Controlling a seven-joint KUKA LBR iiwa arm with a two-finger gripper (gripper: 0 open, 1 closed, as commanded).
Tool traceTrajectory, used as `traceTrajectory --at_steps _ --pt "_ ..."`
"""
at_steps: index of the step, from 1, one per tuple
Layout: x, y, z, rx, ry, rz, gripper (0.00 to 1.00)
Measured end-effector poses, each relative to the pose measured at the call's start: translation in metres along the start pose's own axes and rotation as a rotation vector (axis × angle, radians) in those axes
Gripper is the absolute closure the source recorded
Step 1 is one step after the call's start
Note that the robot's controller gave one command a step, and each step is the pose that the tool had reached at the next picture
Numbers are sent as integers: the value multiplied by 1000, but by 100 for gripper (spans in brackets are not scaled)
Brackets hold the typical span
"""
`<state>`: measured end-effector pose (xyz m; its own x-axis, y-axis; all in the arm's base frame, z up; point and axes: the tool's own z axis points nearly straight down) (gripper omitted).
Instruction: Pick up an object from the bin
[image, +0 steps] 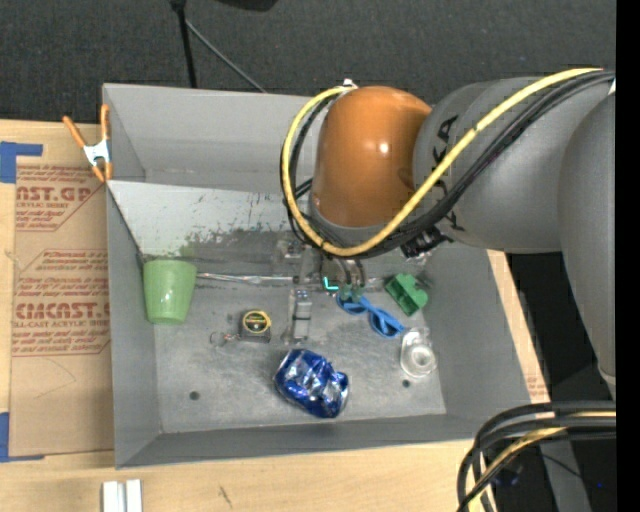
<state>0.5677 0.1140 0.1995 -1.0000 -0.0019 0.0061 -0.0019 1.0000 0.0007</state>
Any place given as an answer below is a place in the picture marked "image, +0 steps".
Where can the crushed blue can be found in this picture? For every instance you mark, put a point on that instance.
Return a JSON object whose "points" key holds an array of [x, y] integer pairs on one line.
{"points": [[311, 382]]}

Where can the black cylinder on white bracket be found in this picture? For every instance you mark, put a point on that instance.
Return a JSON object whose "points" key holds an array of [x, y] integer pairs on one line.
{"points": [[423, 240]]}

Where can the green plastic cup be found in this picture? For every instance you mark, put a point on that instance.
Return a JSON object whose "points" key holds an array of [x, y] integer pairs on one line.
{"points": [[169, 290]]}

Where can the grey metal bin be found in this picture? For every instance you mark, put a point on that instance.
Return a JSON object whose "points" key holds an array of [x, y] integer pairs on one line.
{"points": [[240, 370]]}

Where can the clear glass jar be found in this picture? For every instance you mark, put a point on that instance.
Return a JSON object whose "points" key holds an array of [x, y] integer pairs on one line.
{"points": [[418, 356]]}

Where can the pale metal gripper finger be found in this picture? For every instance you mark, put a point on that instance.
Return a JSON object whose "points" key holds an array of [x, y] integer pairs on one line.
{"points": [[303, 317], [288, 320]]}

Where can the black and yellow tape measure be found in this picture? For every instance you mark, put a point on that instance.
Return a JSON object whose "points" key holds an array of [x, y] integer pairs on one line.
{"points": [[255, 326]]}

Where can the brown cardboard board red print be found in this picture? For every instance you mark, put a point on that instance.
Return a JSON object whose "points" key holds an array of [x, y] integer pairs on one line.
{"points": [[60, 350]]}

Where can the blue sunglasses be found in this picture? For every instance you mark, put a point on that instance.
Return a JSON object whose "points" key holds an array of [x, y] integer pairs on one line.
{"points": [[381, 321]]}

